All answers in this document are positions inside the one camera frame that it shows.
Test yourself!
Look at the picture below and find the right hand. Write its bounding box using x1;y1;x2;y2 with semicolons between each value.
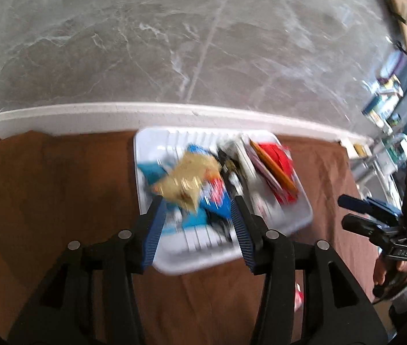
372;254;407;286

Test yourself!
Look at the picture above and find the black snack packet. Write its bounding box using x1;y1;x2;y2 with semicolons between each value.
217;146;245;199

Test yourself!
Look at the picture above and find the brown tablecloth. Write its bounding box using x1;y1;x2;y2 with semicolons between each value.
0;131;377;344

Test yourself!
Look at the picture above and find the blue snack packet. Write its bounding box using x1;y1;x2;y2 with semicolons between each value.
138;144;231;234

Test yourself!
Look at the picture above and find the pink white snack packet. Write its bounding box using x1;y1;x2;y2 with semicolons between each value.
243;143;285;196

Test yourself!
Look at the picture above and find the red white snack packet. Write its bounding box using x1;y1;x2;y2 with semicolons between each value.
294;283;304;312

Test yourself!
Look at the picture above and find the large red snack bag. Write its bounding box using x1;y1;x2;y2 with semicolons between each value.
259;143;299;204

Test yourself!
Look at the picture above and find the orange yellow snack packet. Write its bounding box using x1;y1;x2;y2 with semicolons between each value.
249;140;295;190

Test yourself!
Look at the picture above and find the gold foil snack packet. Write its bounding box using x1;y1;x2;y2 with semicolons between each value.
151;151;221;213

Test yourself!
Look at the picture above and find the white plastic tray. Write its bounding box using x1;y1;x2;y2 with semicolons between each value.
134;127;313;275

